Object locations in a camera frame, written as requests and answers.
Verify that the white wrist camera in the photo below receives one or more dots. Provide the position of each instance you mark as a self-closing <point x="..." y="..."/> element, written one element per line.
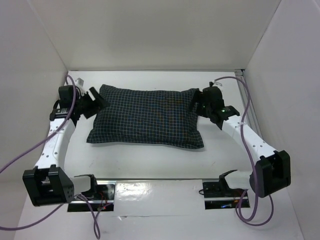
<point x="215" y="83"/>
<point x="79" y="83"/>

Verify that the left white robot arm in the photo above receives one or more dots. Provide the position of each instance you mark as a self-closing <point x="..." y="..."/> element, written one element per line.
<point x="47" y="183"/>

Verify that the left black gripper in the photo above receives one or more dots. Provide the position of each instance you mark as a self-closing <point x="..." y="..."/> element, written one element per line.
<point x="95" y="106"/>

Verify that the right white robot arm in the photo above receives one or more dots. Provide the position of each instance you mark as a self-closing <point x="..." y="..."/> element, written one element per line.
<point x="271" y="170"/>

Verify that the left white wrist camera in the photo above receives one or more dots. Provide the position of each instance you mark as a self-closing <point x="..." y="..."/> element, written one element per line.
<point x="79" y="83"/>

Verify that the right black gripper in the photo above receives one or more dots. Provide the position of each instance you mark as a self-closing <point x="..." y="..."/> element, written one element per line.
<point x="198" y="100"/>

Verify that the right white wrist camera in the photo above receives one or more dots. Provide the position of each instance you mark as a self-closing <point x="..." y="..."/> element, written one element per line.
<point x="215" y="83"/>

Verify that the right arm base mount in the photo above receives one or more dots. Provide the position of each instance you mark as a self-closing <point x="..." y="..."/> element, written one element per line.
<point x="218" y="195"/>

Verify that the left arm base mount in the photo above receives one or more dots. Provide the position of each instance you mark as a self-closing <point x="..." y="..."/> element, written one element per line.
<point x="101" y="200"/>

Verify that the dark plaid pillowcase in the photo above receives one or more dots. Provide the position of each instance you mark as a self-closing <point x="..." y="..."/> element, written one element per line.
<point x="158" y="117"/>

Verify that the aluminium rail frame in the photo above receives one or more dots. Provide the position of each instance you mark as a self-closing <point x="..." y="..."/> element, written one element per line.
<point x="252" y="117"/>

